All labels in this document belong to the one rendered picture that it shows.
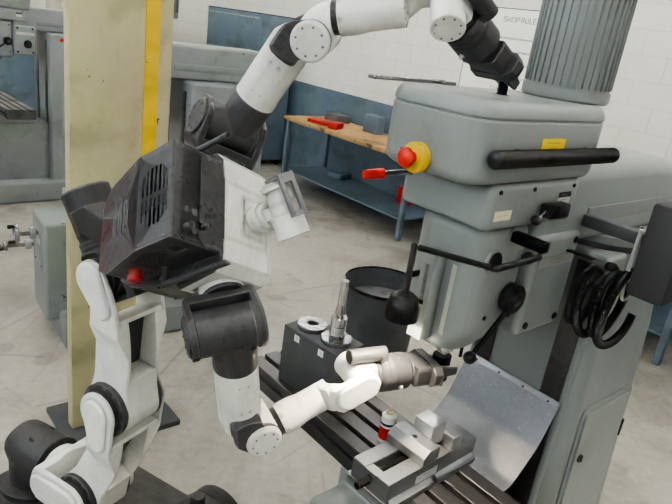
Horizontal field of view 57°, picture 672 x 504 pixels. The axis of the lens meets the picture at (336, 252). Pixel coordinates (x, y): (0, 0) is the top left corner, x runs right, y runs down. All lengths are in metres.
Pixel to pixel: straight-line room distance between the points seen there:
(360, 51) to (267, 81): 6.68
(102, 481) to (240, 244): 0.86
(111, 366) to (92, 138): 1.33
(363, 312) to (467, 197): 2.25
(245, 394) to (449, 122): 0.66
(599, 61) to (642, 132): 4.32
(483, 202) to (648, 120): 4.60
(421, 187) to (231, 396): 0.59
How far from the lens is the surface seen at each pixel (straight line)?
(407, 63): 7.37
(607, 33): 1.52
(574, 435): 1.94
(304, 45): 1.23
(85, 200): 1.52
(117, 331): 1.50
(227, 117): 1.33
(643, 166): 1.84
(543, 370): 1.86
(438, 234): 1.38
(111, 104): 2.73
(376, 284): 3.85
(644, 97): 5.83
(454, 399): 1.98
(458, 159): 1.17
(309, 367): 1.84
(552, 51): 1.51
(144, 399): 1.65
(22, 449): 2.05
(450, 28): 1.20
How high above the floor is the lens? 1.97
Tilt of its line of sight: 20 degrees down
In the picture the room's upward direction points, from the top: 8 degrees clockwise
